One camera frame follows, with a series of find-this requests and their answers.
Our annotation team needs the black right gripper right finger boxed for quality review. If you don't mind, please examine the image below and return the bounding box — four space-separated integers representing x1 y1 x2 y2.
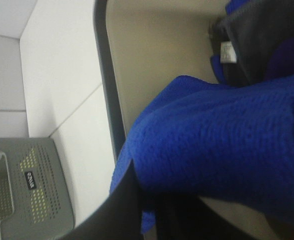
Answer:
209 0 294 87

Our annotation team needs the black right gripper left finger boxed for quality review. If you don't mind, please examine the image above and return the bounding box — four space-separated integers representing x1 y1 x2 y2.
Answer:
61 159 285 240

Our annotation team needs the blue towel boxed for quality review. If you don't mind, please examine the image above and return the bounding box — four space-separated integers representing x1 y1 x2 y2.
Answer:
109 0 294 235

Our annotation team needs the beige plastic basket grey rim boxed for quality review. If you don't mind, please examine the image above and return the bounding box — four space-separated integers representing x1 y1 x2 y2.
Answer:
93 0 294 240

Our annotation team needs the grey perforated plastic basket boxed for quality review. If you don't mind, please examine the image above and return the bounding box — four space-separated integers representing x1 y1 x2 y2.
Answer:
0 137 75 240

